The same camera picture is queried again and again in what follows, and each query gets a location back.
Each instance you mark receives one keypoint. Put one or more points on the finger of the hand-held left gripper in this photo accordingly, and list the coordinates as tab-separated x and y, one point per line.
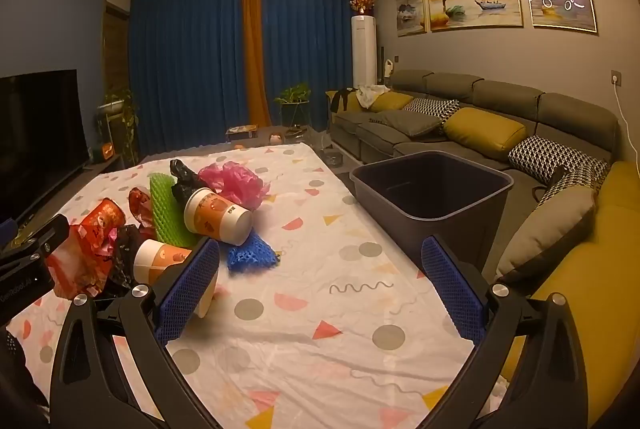
6	230
42	236

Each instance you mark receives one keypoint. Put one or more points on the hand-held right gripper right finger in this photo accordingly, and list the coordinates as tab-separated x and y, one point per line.
452	290

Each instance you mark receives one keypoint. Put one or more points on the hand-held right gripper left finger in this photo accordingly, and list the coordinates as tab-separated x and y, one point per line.
187	290

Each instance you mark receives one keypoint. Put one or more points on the red snack bag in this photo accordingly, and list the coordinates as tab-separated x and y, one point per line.
75	265

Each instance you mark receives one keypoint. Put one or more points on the black plastic bag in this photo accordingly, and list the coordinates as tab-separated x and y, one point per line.
125	259
185	181

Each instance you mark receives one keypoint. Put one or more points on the blue foam net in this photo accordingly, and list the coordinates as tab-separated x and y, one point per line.
250	255

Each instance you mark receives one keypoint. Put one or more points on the green foam net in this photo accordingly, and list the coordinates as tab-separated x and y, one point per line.
165	209

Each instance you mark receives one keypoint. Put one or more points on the dark grey plastic bin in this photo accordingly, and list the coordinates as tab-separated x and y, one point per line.
435	189

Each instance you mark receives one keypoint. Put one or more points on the pink plastic bag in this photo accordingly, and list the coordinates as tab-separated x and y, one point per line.
235	184

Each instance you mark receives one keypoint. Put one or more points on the dark television cabinet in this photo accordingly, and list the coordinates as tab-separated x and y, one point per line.
102	165

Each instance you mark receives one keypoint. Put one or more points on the black television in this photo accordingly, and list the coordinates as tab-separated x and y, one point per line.
35	134

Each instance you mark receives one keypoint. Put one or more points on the large grey cushion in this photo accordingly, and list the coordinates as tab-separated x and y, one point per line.
545	234

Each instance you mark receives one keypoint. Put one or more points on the patterned white tablecloth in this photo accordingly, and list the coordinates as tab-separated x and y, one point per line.
300	309

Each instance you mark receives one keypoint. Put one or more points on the tall plant stand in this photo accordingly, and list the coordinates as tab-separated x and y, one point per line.
107	134

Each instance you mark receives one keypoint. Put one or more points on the trailing plant in white bowl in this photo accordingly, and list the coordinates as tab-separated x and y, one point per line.
112	105

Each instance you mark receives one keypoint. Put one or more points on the large yellow cushion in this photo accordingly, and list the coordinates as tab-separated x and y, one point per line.
485	132

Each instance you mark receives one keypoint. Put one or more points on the houndstooth cushion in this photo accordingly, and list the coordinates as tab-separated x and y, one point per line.
434	107
575	184
545	156

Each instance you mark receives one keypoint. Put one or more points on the colourful flat box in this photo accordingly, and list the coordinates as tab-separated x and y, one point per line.
242	130

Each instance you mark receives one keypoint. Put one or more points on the flat grey cushion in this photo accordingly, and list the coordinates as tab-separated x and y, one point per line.
407	122

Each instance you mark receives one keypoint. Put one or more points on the small doll toy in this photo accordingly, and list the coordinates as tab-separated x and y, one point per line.
275	139

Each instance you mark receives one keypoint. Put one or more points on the black tray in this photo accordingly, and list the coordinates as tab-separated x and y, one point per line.
331	157

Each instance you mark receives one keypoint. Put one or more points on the small yellow cushion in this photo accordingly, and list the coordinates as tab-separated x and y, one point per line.
391	101

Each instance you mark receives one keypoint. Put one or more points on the brown wooden door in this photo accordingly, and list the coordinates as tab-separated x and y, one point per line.
115	49

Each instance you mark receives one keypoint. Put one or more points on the metal plant stand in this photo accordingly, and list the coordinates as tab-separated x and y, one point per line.
295	114

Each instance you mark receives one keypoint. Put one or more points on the white clothes pile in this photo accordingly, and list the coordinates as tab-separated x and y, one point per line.
368	94

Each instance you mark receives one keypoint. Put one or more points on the black clothing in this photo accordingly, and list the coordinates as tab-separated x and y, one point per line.
342	99

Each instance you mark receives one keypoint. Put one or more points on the green potted plant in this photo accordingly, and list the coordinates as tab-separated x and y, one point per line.
292	93

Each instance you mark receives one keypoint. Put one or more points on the blue curtain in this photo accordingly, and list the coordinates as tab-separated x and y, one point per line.
185	59
310	39

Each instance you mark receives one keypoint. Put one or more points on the white plastic jug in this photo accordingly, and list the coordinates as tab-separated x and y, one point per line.
388	70

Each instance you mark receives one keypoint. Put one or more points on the orange curtain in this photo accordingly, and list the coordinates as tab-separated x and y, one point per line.
255	49

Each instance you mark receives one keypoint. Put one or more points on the white tower air conditioner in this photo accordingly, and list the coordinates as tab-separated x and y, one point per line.
363	51

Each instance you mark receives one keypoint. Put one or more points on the small landscape painting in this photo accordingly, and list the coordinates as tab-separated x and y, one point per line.
410	6

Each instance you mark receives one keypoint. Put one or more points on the orange artificial flowers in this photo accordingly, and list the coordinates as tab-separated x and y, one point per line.
361	1

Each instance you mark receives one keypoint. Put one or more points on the wall socket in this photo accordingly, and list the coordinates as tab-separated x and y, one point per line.
617	78

